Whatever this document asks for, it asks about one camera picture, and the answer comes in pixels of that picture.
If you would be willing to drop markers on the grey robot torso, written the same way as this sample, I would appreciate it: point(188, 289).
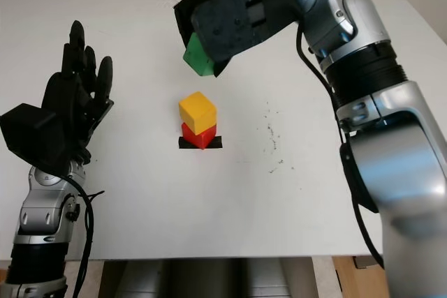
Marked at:
point(206, 278)

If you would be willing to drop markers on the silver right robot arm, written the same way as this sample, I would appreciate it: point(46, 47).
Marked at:
point(384, 120)

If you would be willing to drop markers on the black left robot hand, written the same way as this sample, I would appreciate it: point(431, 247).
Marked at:
point(68, 97)

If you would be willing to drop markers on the yellow wooden block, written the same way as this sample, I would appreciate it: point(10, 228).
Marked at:
point(197, 111)

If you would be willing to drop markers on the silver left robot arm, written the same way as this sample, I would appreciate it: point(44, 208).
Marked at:
point(38, 210)

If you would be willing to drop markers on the red wooden block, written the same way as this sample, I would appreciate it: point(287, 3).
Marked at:
point(193, 135)

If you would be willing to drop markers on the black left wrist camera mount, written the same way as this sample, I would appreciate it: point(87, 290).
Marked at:
point(31, 134)

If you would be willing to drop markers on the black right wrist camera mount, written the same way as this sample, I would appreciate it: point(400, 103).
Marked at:
point(237, 22)

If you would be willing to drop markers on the green wooden block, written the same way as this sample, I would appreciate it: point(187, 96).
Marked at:
point(195, 59)

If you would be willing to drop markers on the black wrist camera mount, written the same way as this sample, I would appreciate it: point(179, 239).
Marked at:
point(31, 134)
point(237, 22)

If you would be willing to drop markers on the black tape strip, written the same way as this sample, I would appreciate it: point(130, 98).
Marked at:
point(218, 142)

